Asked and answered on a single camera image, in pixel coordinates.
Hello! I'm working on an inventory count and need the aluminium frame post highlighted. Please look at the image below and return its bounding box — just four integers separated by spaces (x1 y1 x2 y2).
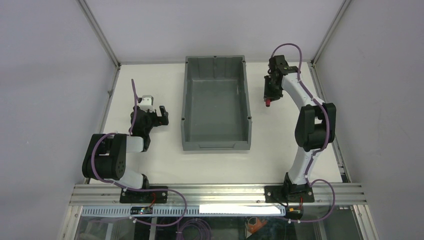
76 0 121 68
310 0 352 67

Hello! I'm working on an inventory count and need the orange object under table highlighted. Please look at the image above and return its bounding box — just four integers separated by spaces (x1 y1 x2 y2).
245 217 268 239

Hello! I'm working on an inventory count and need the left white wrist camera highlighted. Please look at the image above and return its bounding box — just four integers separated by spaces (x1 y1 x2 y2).
137 95 156 113

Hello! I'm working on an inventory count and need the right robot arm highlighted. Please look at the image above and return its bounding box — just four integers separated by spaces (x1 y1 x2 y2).
263 55 337 197

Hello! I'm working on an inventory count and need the aluminium front rail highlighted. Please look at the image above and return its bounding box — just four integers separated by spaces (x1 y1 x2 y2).
69 183 367 206

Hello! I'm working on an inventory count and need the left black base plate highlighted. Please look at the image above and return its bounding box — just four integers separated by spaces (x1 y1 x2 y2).
119 186 168 205

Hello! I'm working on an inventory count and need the right aluminium frame post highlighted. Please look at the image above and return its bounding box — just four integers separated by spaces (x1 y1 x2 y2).
310 0 352 67

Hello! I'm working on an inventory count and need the left aluminium frame post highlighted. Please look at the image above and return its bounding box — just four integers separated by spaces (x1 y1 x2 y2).
76 0 121 68

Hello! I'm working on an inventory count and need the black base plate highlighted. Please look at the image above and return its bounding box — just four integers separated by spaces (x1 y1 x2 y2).
264 185 315 203
119 186 168 205

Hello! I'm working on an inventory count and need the white slotted cable duct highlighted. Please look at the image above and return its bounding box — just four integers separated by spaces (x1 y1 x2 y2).
81 204 286 218

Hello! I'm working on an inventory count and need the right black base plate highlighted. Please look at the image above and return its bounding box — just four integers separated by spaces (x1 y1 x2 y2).
264 185 315 203

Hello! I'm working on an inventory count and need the grey plastic bin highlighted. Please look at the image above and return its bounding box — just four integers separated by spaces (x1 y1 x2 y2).
180 55 252 151

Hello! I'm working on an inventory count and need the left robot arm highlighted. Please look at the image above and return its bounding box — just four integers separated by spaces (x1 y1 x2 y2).
82 105 169 191

